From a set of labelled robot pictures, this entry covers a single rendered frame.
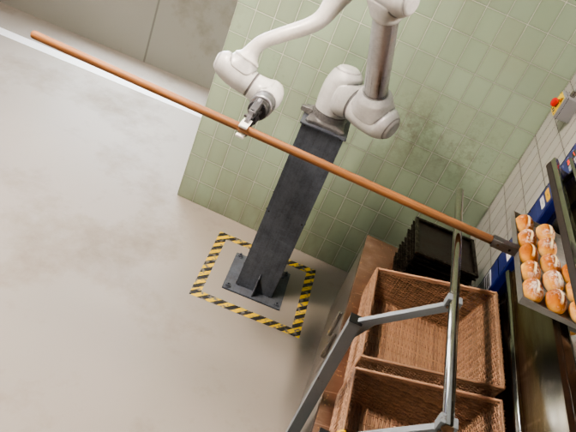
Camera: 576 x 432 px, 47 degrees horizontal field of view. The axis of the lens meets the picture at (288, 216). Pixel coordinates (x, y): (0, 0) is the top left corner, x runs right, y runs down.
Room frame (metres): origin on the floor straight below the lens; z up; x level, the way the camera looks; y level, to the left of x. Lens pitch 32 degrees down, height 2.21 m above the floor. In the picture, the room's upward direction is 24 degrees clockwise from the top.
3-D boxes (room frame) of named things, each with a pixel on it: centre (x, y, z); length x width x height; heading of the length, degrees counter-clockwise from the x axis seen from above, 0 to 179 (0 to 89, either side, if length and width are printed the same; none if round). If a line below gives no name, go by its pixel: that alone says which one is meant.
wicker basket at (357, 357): (2.01, -0.65, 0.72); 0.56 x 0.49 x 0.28; 0
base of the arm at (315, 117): (2.81, 0.03, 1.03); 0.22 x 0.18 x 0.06; 92
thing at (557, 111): (2.91, -0.90, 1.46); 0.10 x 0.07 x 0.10; 178
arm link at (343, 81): (2.80, 0.00, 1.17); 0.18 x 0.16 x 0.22; 59
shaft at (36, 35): (2.02, 0.20, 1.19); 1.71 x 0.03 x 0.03; 88
